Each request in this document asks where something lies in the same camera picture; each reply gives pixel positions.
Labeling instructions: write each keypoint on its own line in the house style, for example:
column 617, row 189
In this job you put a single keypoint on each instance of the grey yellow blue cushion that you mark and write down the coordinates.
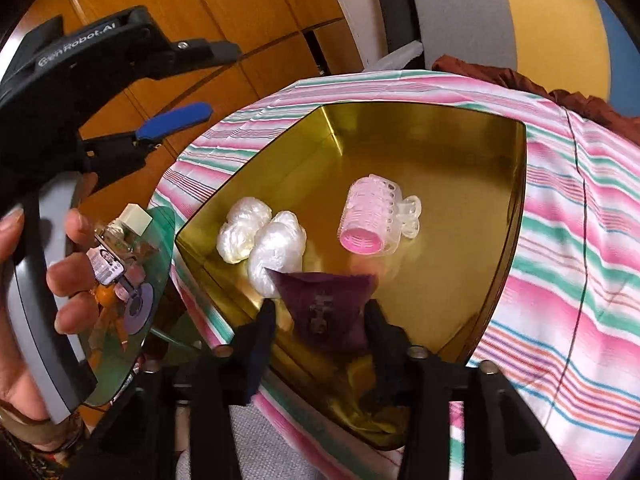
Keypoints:
column 550, row 30

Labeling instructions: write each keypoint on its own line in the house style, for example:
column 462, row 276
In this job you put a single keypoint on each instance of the grey fabric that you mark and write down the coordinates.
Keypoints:
column 270, row 445

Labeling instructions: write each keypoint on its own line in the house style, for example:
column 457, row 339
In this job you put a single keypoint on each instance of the pink green striped cloth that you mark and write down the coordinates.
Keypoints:
column 575, row 260

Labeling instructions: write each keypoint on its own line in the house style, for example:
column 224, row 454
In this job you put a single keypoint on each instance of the small bottle cream cap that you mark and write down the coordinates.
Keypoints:
column 135, row 217

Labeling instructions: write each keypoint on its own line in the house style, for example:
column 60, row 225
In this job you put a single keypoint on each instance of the white plastic bag bundle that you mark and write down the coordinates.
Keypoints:
column 275, row 250
column 240, row 230

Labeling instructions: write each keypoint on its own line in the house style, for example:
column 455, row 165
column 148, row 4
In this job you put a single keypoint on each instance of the wooden wardrobe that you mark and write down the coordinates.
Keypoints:
column 225, row 0

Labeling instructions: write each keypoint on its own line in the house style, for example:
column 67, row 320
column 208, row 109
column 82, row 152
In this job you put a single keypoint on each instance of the black chair frame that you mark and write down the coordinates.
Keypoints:
column 395, row 5

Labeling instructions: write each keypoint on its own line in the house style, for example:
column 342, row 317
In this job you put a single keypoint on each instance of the person's left forearm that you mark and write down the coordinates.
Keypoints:
column 20, row 442

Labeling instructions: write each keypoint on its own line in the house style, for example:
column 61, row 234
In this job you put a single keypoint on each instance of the person's left hand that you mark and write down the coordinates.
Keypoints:
column 15, row 360

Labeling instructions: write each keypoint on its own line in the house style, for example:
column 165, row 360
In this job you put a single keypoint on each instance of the purple cloth pouch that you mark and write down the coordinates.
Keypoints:
column 300, row 300

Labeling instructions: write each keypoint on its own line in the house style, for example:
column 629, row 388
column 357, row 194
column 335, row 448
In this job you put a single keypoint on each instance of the orange small item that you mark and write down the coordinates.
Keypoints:
column 107, row 297

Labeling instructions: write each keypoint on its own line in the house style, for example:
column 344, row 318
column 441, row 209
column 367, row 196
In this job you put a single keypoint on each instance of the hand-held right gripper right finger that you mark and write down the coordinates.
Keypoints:
column 382, row 360

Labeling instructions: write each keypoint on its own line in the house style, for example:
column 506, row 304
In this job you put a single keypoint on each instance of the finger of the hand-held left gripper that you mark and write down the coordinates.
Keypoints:
column 205, row 51
column 175, row 117

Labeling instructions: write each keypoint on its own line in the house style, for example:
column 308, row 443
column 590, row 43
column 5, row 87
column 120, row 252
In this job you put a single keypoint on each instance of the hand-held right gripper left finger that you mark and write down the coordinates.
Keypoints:
column 255, row 352

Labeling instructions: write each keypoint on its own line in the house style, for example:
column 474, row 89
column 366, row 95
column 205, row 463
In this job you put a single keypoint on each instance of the brown blanket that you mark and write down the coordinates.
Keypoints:
column 590, row 105

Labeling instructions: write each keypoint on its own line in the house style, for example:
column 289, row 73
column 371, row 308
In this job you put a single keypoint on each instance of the gold tin box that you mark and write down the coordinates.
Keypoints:
column 450, row 185

